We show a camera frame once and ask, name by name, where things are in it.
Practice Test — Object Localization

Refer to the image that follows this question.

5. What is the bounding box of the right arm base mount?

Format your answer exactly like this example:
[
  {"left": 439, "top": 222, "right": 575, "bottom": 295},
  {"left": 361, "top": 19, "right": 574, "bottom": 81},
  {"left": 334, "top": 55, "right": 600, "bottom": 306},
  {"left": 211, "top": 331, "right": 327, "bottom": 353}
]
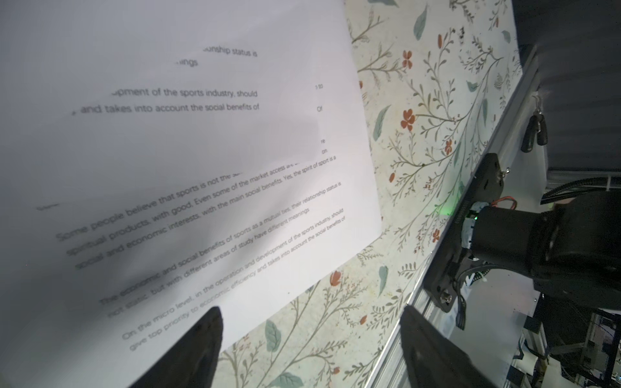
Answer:
[{"left": 422, "top": 154, "right": 504, "bottom": 330}]

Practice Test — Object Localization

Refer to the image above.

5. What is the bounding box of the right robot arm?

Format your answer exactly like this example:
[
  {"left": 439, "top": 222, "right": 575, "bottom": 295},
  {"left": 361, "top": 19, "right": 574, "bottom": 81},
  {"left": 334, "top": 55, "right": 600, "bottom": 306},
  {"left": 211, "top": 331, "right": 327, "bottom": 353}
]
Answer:
[{"left": 461, "top": 192, "right": 620, "bottom": 310}]

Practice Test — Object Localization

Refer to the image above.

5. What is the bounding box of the printed paper sheet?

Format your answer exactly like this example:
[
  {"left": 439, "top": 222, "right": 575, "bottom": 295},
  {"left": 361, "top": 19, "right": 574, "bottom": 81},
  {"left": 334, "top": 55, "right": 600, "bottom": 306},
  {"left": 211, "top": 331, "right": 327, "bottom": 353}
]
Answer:
[
  {"left": 0, "top": 111, "right": 384, "bottom": 388},
  {"left": 1, "top": 1, "right": 356, "bottom": 210}
]

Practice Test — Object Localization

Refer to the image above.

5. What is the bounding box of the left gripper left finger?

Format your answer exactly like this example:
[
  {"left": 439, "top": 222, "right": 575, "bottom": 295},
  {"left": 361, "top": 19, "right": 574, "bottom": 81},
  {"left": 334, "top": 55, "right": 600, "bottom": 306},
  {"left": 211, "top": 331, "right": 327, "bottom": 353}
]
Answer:
[{"left": 133, "top": 307, "right": 223, "bottom": 388}]

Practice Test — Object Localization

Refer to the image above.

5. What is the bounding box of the black pliers front right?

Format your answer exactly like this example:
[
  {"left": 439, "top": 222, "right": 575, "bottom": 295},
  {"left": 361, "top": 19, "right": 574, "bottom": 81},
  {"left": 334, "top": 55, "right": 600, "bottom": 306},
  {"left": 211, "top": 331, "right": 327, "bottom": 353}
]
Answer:
[{"left": 521, "top": 95, "right": 548, "bottom": 153}]

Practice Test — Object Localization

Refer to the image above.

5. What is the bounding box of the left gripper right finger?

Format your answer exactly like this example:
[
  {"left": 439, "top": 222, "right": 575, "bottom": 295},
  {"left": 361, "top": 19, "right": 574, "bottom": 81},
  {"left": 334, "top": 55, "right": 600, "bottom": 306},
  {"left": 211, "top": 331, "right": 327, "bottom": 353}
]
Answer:
[{"left": 399, "top": 305, "right": 494, "bottom": 388}]

